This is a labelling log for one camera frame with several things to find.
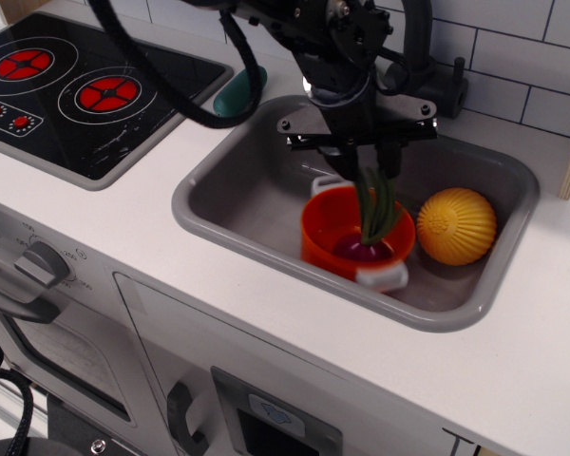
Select black braided cable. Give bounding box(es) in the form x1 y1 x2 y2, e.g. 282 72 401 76
87 0 263 130
0 367 34 456

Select black toy stove top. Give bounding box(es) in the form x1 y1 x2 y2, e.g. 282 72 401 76
0 11 236 193

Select yellow ribbed toy ball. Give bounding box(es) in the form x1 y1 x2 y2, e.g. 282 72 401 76
416 187 497 266

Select grey oven door handle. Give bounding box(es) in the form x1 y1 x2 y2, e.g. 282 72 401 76
0 265 62 326

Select grey cabinet door handle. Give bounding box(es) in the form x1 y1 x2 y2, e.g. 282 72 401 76
167 383 209 456

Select dark green toy cucumber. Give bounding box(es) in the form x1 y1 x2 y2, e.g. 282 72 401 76
213 66 268 124

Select black braided cable lower left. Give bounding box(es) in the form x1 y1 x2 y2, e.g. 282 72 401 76
0 367 34 456

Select orange toy pot white handles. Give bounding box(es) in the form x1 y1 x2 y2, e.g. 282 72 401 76
300 175 416 293

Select grey toy sink basin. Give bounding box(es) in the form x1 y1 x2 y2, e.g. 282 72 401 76
172 96 540 333

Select toy oven door window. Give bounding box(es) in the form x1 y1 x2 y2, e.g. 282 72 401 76
4 316 131 423

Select purple toy beet green leaves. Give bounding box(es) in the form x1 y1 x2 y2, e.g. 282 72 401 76
332 168 401 263

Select grey oven knob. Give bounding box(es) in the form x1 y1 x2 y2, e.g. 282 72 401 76
14 241 70 289

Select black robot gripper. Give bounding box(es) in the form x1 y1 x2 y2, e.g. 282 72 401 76
276 71 438 181

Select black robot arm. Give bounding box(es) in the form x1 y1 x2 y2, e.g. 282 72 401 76
194 1 436 181

